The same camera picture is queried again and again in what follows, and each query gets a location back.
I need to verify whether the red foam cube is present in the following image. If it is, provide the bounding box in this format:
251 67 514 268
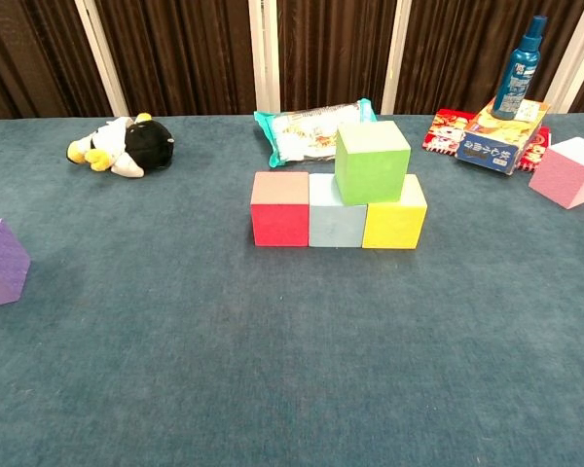
250 170 311 248

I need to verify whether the yellow foam cube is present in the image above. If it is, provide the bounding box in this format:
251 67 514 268
361 173 429 251

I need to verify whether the green foam cube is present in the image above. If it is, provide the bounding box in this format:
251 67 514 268
334 120 412 206

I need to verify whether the light blue foam cube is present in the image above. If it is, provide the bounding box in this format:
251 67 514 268
308 172 370 249

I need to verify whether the teal white snack bag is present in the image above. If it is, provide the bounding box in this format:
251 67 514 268
253 97 392 168

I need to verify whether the teal felt table mat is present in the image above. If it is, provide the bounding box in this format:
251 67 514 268
0 114 584 467

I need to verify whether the black white plush penguin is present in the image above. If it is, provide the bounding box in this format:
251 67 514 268
66 112 175 179

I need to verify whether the red cartoon snack packet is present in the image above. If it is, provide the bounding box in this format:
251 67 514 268
420 108 552 174

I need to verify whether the yellow blue snack box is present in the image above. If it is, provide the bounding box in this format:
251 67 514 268
455 95 551 176

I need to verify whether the blue spray bottle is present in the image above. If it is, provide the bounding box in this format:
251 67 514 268
490 15 549 122

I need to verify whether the pink foam cube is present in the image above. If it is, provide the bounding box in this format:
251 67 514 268
528 136 584 210

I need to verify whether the purple foam cube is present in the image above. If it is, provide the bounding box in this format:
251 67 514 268
0 218 32 310

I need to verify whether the white screen frame post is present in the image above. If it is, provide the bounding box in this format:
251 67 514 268
247 0 281 114
543 0 584 114
74 0 129 117
381 0 413 116

